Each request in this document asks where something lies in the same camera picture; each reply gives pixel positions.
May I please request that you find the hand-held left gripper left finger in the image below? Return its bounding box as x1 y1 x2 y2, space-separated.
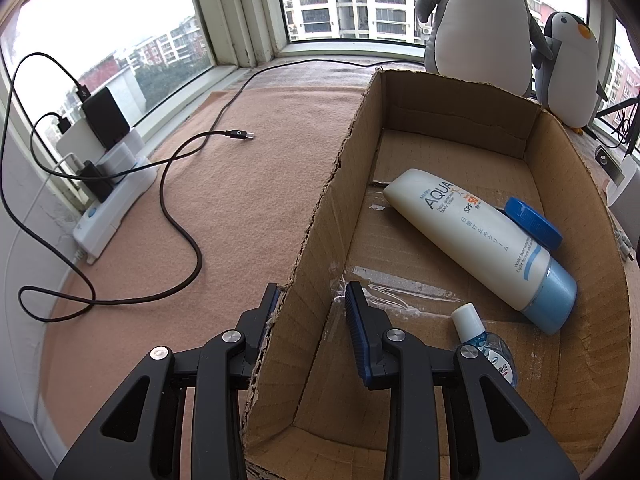
52 282 281 480

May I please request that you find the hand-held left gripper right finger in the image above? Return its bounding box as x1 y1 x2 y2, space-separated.
345 281 581 480

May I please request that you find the small clear blue bottle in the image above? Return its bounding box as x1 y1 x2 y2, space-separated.
450 302 519 389

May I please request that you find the white sunscreen tube blue cap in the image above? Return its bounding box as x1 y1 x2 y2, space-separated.
382 168 578 336

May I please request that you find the blue round lid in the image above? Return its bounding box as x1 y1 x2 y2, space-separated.
502 196 564 252

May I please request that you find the brown cardboard box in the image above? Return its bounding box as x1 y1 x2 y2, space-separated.
240 67 632 480

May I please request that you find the white power strip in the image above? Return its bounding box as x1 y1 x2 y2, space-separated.
71 152 159 264

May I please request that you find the black plug adapter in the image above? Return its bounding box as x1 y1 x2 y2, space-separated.
80 160 116 204

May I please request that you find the white charging brick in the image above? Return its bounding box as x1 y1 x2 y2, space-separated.
55 124 147 177

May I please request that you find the black power bank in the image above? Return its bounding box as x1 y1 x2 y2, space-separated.
81 86 132 149

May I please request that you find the white charger adapter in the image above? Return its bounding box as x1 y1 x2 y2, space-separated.
606 159 640 207

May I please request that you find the large penguin plush toy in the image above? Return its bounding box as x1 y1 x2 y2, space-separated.
414 0 554 99

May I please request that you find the small penguin plush toy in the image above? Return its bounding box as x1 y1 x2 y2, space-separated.
531 11 609 135

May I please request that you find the black cable with plug end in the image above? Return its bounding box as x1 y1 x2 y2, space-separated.
19 129 256 324

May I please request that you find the long black cable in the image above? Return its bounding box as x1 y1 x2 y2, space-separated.
142 58 427 173

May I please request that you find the white window frame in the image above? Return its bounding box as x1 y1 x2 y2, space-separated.
0 0 640 221

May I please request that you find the black power bank cable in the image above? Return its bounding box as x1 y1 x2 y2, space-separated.
0 51 93 241

